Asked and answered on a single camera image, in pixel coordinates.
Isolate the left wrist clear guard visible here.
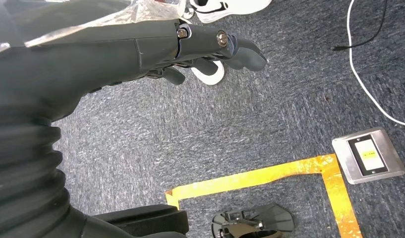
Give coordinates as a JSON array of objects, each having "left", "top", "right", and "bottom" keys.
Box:
[{"left": 0, "top": 0, "right": 187, "bottom": 55}]

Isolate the white sneaker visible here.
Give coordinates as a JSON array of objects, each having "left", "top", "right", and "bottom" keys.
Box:
[
  {"left": 189, "top": 59, "right": 226, "bottom": 86},
  {"left": 189, "top": 0, "right": 274, "bottom": 24}
]

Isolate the left robot leg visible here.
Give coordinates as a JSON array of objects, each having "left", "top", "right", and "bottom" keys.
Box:
[{"left": 94, "top": 203, "right": 190, "bottom": 236}]

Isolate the yellow floor tape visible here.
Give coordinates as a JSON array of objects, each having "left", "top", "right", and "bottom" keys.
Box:
[{"left": 165, "top": 153, "right": 364, "bottom": 238}]

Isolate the steel floor socket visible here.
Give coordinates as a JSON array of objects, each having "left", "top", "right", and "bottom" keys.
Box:
[{"left": 332, "top": 127, "right": 405, "bottom": 185}]

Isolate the black floor cable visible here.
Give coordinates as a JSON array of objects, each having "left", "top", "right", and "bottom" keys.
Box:
[{"left": 332, "top": 0, "right": 389, "bottom": 52}]

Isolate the white cable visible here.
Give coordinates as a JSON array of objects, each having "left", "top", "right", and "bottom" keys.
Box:
[{"left": 347, "top": 0, "right": 405, "bottom": 129}]

